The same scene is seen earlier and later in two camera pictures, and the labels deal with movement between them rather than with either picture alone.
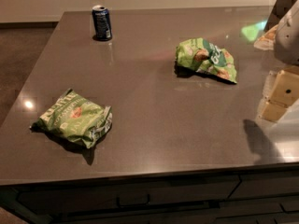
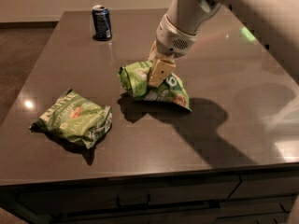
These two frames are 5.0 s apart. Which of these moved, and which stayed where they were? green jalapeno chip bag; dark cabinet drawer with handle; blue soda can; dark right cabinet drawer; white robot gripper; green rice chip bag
Moved: green rice chip bag; white robot gripper
Stayed: dark cabinet drawer with handle; dark right cabinet drawer; blue soda can; green jalapeno chip bag
